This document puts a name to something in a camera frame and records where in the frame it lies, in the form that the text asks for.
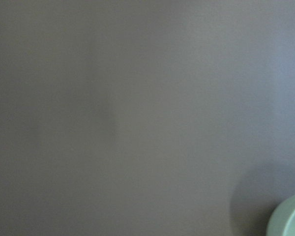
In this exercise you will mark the light green bowl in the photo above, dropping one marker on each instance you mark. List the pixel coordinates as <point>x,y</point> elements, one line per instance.
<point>282,221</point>

